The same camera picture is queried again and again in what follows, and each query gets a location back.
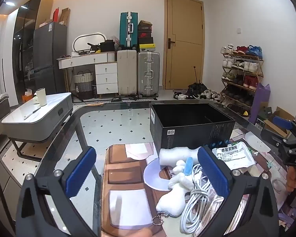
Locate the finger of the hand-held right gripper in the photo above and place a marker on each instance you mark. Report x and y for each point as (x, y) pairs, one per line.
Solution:
(282, 123)
(271, 134)

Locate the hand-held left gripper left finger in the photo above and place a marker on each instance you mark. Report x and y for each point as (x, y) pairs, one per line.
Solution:
(81, 171)

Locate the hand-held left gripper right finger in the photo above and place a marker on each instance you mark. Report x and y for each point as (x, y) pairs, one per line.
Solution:
(213, 174)

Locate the white medicine packet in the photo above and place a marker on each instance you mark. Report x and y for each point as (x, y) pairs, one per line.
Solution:
(231, 156)

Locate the white foam block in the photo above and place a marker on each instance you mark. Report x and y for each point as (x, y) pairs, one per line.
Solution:
(172, 156)

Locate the black cardboard box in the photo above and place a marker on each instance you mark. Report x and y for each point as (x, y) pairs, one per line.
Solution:
(187, 133)

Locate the person's right hand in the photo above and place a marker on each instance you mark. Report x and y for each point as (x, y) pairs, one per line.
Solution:
(292, 179)

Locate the open cardboard box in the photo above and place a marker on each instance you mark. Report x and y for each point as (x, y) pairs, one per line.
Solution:
(285, 112)

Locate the black labelled box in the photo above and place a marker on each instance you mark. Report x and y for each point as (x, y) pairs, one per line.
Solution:
(259, 124)

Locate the dark green box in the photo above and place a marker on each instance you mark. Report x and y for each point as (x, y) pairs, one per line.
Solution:
(263, 114)

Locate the purple bag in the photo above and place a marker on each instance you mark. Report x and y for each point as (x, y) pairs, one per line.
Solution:
(260, 103)

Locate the printed desk mat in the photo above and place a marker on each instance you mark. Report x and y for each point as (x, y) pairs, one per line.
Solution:
(123, 167)

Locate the shoe rack with shoes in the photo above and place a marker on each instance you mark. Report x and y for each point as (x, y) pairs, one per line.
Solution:
(250, 81)

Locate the white grey coffee table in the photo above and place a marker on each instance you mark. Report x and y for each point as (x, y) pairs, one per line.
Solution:
(46, 106)

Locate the sneakers pile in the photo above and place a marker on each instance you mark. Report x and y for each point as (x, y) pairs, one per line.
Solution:
(207, 94)

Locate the wooden shoe rack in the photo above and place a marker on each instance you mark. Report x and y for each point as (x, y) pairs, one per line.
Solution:
(244, 56)

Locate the white cup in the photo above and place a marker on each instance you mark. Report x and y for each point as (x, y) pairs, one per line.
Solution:
(42, 98)

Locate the woven laundry basket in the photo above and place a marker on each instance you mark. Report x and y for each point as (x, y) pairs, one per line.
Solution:
(83, 84)

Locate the black umbrella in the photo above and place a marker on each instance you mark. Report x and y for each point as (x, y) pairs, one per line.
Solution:
(196, 87)

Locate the white dresser desk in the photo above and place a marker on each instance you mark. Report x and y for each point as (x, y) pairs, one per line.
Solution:
(106, 77)

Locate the beige suitcase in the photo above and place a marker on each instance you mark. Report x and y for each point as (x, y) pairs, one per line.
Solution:
(127, 71)

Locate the tan wooden door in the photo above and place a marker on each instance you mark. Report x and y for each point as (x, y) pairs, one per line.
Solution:
(185, 61)

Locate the white ribbed bin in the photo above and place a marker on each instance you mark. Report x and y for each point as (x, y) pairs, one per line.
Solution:
(111, 56)

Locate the grey refrigerator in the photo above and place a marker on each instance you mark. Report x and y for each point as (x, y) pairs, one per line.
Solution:
(48, 54)

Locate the silver suitcase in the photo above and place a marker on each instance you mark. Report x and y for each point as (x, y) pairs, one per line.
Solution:
(148, 65)

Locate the black handbag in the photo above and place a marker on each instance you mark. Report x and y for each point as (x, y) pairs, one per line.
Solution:
(107, 47)

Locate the oval white mirror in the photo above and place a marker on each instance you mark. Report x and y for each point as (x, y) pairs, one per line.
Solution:
(88, 38)

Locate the white plastic bag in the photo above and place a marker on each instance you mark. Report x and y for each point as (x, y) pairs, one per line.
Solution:
(114, 40)

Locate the dark glass cabinet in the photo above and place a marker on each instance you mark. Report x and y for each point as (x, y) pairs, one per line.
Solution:
(24, 42)

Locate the plain black shoe box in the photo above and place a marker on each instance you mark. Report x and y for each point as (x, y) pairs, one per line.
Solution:
(145, 41)

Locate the teal suitcase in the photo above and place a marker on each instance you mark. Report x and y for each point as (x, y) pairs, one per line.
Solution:
(125, 29)

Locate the black red logo shoe box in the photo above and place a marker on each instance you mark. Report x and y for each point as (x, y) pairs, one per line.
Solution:
(145, 34)

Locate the flat cardboard pieces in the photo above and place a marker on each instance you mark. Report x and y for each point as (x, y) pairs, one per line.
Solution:
(64, 17)

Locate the red paper bag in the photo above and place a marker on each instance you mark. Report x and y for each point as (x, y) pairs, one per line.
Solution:
(55, 16)

